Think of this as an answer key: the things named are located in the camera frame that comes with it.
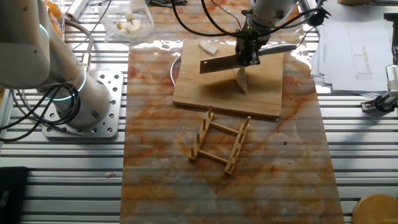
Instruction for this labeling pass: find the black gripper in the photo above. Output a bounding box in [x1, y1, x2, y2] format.
[235, 26, 271, 67]

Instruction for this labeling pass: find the long white radish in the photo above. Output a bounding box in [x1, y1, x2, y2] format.
[234, 67, 249, 94]

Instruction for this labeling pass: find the steel handle cleaver knife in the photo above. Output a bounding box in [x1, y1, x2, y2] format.
[199, 42, 298, 75]

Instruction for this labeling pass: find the wooden cutting board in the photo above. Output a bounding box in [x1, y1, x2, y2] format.
[170, 39, 284, 118]

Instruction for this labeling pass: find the wooden knife rack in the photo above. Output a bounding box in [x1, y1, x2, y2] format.
[188, 105, 252, 175]

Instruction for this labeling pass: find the white paper stack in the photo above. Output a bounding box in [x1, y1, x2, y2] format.
[310, 2, 396, 95]

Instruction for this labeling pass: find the clear plastic bag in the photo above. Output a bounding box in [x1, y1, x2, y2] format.
[98, 0, 155, 44]

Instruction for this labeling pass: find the orange marble pattern mat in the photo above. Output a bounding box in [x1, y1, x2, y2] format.
[119, 0, 345, 224]

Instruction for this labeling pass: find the white plastic film roll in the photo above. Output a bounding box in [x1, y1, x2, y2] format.
[65, 0, 91, 21]

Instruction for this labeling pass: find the orange fruit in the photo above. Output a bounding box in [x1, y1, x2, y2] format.
[53, 20, 65, 37]
[46, 0, 63, 19]

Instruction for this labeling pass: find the wooden mug tree stand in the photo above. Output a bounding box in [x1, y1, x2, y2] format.
[351, 193, 398, 224]

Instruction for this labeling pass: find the black box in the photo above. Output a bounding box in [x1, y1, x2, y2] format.
[0, 166, 30, 224]

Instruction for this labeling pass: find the thick black cable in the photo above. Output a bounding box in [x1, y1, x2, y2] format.
[171, 0, 240, 38]
[200, 0, 241, 35]

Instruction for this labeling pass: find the thin black cable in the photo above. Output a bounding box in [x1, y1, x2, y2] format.
[211, 0, 243, 30]

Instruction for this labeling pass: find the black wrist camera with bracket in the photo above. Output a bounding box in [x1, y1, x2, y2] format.
[306, 6, 332, 28]

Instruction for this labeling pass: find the metal clamp bracket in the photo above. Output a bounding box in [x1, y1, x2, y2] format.
[360, 63, 398, 113]

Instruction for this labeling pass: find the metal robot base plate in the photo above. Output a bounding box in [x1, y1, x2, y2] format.
[42, 70, 124, 139]

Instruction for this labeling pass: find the grey hose with connector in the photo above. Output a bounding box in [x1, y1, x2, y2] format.
[63, 18, 95, 74]

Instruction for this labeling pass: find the black base cable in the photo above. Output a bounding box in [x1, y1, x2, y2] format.
[12, 83, 80, 128]
[0, 88, 68, 142]

